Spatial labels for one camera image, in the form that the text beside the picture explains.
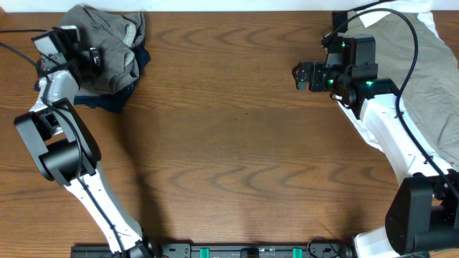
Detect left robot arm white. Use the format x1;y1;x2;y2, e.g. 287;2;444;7
14;26;161;257

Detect white garment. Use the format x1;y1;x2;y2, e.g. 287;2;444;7
339;0;444;153

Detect navy blue folded garment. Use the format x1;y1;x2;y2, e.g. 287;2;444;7
31;41;150;113

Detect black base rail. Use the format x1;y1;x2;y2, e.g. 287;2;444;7
70;241;356;258

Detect grey shorts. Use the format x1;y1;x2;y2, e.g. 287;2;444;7
59;5;146;96

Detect khaki shorts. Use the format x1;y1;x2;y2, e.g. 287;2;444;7
346;13;458;170

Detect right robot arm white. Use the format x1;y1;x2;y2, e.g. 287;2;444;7
292;34;458;257

